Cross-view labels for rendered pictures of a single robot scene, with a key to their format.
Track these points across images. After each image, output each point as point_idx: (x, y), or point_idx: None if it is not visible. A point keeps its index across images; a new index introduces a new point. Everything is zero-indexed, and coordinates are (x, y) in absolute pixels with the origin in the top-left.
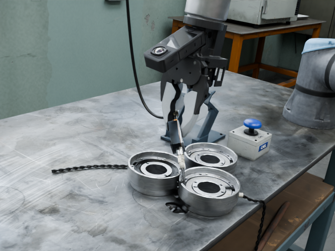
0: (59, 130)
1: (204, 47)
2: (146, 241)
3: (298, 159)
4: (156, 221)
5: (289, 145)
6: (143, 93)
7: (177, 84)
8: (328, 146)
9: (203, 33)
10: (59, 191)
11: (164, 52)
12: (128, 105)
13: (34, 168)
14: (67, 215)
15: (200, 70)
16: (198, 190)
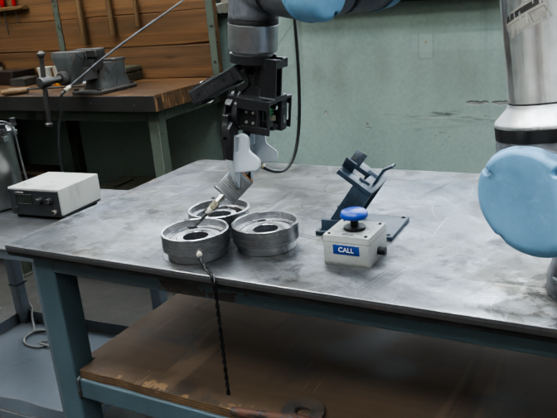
0: (303, 182)
1: (243, 84)
2: (120, 243)
3: (366, 289)
4: (152, 241)
5: (419, 281)
6: None
7: None
8: (468, 313)
9: (232, 67)
10: (181, 207)
11: (196, 85)
12: (423, 186)
13: (216, 193)
14: (147, 216)
15: (224, 109)
16: (184, 233)
